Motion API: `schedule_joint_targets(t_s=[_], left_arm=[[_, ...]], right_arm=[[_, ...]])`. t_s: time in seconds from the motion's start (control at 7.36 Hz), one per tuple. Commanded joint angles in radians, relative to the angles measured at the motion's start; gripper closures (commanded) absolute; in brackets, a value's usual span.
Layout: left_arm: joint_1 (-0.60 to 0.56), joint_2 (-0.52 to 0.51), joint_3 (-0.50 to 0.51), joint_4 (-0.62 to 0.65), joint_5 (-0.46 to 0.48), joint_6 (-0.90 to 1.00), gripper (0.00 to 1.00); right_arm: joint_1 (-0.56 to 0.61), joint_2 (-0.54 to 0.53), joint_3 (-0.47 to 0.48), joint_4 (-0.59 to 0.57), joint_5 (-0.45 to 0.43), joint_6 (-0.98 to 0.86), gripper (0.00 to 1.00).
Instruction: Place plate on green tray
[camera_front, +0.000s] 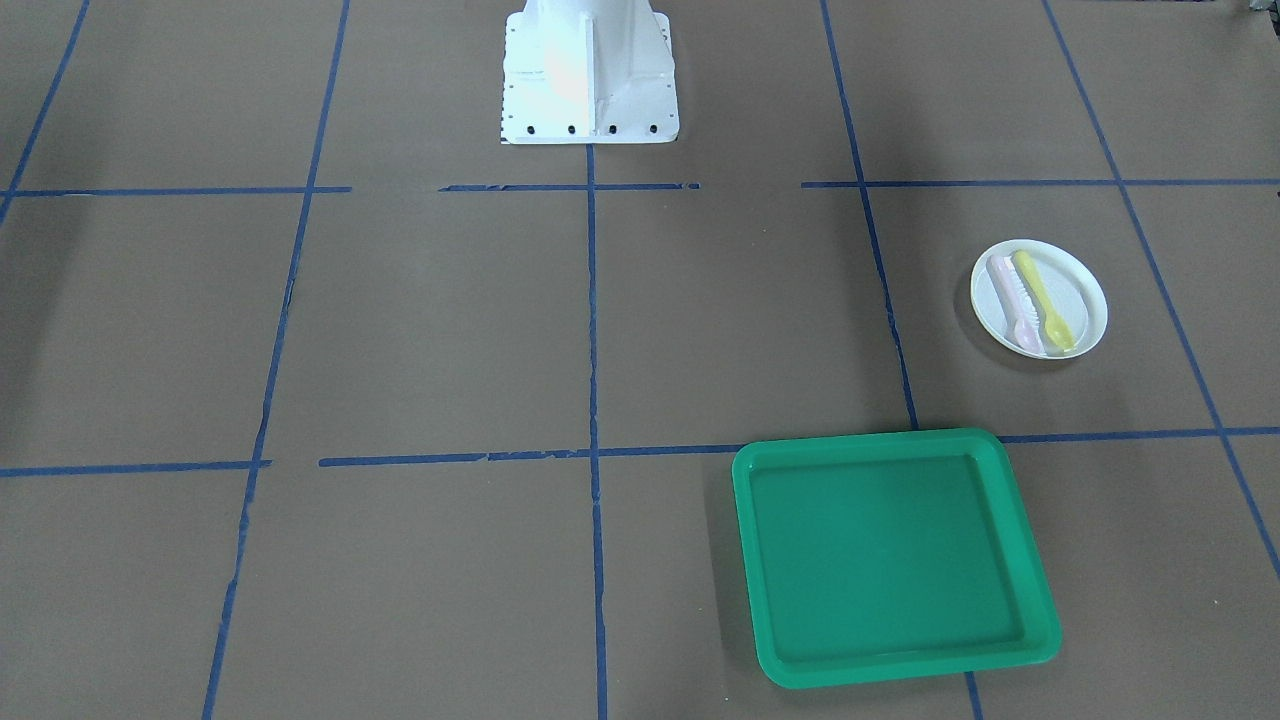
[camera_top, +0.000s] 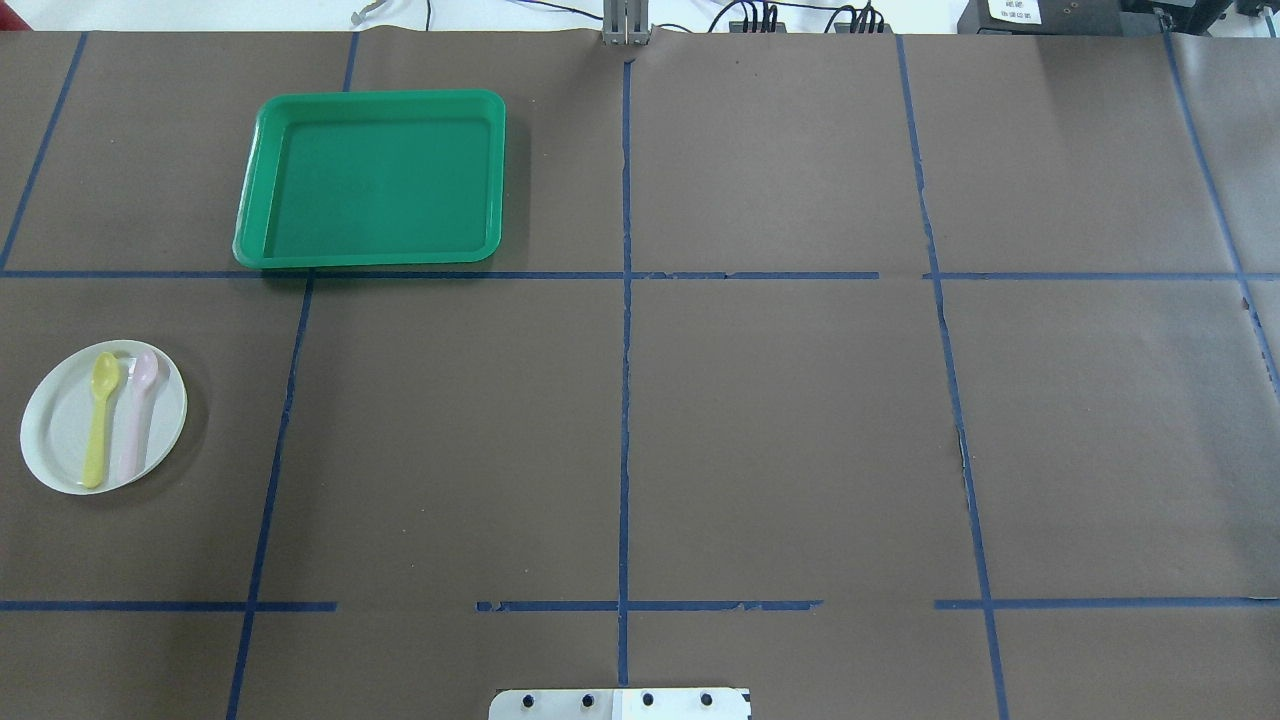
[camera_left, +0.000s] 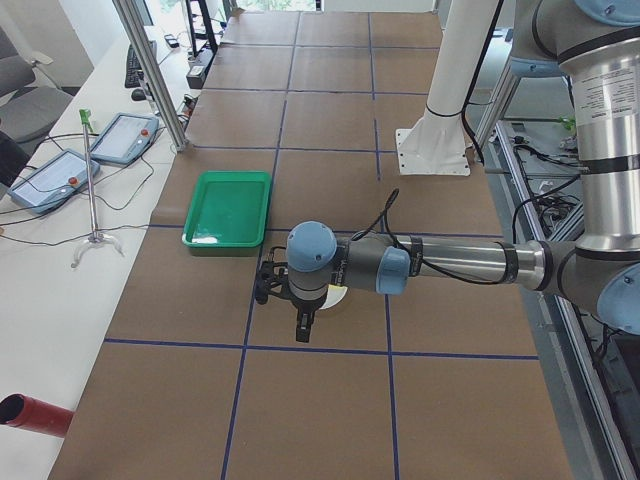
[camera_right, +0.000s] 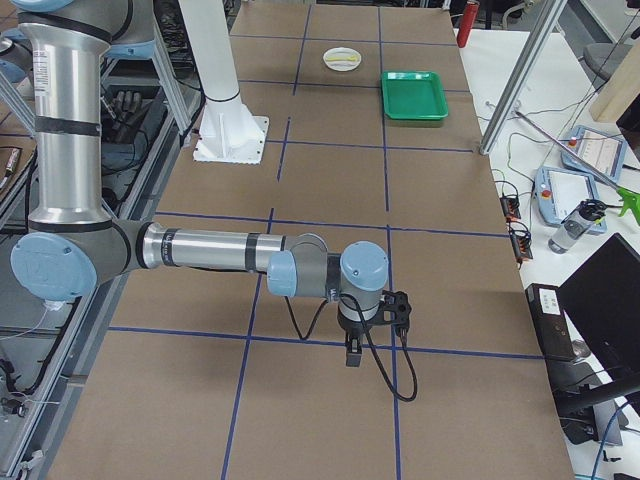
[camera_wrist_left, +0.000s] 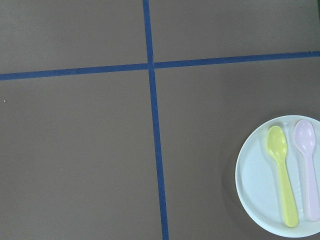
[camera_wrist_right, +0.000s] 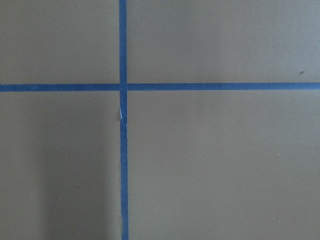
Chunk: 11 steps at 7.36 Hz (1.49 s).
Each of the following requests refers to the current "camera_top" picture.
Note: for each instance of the yellow plastic spoon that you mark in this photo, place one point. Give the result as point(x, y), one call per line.
point(104, 379)

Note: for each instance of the white round plate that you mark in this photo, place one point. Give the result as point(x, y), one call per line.
point(56, 423)

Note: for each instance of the brown paper table cover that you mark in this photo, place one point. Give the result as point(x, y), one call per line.
point(923, 377)

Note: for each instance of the green plastic tray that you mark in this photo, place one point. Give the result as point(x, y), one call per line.
point(375, 178)

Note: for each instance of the black box with label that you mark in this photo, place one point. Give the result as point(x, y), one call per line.
point(1056, 18)

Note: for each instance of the pink plastic spoon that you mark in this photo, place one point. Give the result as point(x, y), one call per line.
point(143, 377)

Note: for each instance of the grey aluminium frame post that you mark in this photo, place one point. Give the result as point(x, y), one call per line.
point(626, 22)

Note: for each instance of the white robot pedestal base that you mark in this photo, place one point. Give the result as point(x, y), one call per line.
point(623, 703)

